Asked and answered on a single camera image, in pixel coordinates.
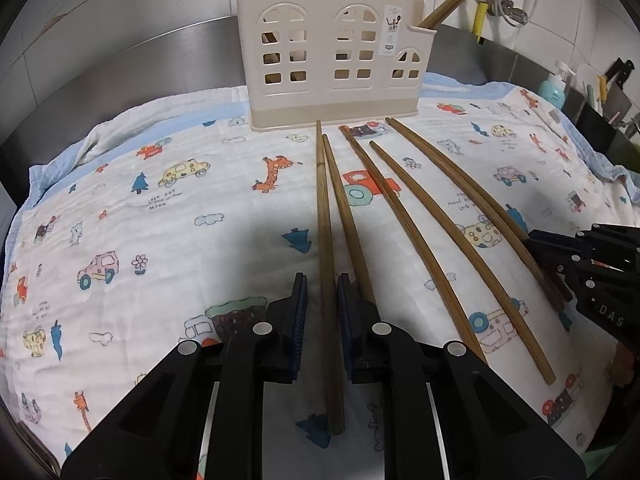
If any cartoon print white cloth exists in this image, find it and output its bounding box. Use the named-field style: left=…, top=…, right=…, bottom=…
left=1, top=87, right=616, bottom=479

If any teal soap bottle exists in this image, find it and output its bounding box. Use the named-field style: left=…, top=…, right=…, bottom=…
left=537, top=60, right=573, bottom=110

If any wooden chopstick three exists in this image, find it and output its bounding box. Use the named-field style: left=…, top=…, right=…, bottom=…
left=316, top=120, right=345, bottom=436

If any wooden chopstick four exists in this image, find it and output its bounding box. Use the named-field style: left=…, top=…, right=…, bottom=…
left=321, top=133, right=375, bottom=304

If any black utensil cup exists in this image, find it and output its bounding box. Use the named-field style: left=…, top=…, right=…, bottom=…
left=575, top=104, right=628, bottom=154

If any beige plastic utensil holder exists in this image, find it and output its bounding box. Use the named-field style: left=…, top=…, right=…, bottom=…
left=236, top=0, right=435, bottom=131

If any wooden chopstick five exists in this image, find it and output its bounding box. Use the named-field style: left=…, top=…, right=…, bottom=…
left=340, top=126, right=487, bottom=363

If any black kitchen knife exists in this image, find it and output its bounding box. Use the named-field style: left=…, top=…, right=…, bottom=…
left=604, top=58, right=636, bottom=90

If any wooden chopstick six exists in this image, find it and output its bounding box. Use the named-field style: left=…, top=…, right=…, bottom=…
left=371, top=143, right=556, bottom=385

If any yellow gas hose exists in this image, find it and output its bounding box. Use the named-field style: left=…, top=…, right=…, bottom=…
left=472, top=0, right=501, bottom=44

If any wooden chopstick seven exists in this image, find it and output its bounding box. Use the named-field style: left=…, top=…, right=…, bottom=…
left=385, top=117, right=567, bottom=312

